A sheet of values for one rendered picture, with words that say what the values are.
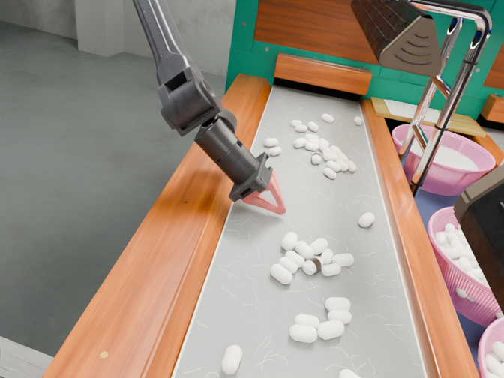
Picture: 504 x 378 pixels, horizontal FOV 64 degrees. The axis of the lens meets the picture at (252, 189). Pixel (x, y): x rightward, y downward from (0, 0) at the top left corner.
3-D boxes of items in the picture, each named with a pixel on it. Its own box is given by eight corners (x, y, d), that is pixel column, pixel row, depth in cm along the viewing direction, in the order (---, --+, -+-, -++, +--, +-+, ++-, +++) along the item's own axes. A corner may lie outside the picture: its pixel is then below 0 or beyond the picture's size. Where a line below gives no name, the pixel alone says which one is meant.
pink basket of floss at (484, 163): (442, 212, 97) (460, 179, 92) (361, 160, 114) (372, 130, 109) (496, 191, 111) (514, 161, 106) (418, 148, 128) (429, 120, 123)
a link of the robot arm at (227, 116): (157, 111, 64) (200, 81, 62) (173, 96, 74) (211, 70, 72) (202, 170, 68) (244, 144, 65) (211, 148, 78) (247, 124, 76)
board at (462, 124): (374, 115, 121) (376, 112, 120) (369, 99, 133) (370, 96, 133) (484, 138, 119) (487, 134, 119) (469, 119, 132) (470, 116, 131)
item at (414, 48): (378, 67, 54) (397, 8, 50) (349, 7, 107) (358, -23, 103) (437, 79, 53) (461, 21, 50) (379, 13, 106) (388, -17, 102)
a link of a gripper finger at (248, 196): (300, 190, 75) (268, 153, 72) (298, 211, 69) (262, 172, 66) (272, 208, 78) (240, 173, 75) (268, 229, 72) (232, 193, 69)
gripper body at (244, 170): (271, 157, 73) (245, 127, 71) (264, 186, 64) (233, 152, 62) (245, 176, 76) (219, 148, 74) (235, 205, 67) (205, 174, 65)
